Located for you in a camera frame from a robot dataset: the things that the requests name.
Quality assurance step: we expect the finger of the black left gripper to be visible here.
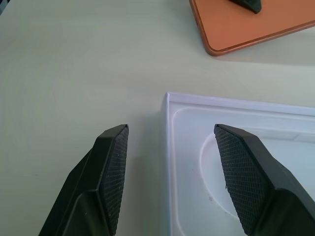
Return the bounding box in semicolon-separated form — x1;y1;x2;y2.
228;0;262;14

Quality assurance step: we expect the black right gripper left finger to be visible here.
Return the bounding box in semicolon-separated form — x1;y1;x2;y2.
38;124;129;236

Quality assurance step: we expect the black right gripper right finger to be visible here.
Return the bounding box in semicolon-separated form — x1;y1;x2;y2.
213;123;315;236

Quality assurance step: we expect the orange tray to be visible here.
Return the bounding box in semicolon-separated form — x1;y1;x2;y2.
189;0;315;58

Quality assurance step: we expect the white plastic tray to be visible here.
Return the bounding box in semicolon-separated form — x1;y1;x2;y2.
160;91;315;236

